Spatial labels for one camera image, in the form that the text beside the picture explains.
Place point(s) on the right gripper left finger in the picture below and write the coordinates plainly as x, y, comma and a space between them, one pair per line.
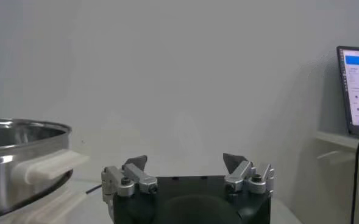
142, 179

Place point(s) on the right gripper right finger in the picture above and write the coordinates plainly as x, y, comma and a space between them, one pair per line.
238, 178

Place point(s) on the perforated stainless steel steamer basket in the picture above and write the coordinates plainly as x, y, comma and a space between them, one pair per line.
2, 176

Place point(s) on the white side table with laptop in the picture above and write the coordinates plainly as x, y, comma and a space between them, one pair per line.
334, 138

